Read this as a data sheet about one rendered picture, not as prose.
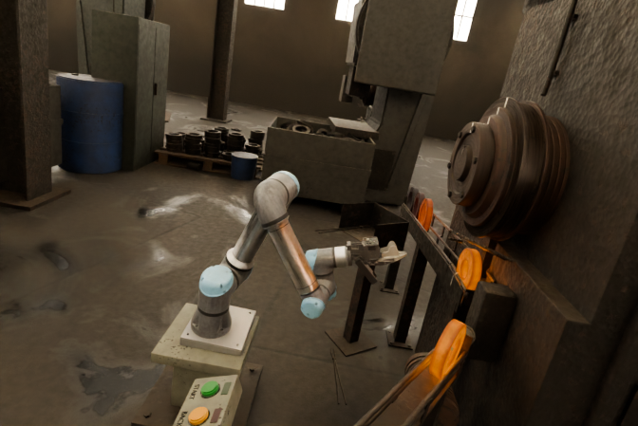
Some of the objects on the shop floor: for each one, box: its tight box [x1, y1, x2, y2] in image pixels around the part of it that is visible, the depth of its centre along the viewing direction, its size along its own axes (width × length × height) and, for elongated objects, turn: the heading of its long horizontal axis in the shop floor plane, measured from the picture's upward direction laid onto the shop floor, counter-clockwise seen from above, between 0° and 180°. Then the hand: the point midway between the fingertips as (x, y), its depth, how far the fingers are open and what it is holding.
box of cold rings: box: [260, 117, 376, 214], centre depth 419 cm, size 103×83×79 cm
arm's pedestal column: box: [131, 362, 263, 426], centre depth 160 cm, size 40×40×26 cm
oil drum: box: [56, 73, 123, 174], centre depth 396 cm, size 59×59×89 cm
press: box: [76, 0, 156, 75], centre depth 766 cm, size 137×116×271 cm
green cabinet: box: [91, 9, 170, 172], centre depth 426 cm, size 48×70×150 cm
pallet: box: [154, 126, 265, 179], centre depth 488 cm, size 120×81×44 cm
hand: (403, 255), depth 145 cm, fingers closed
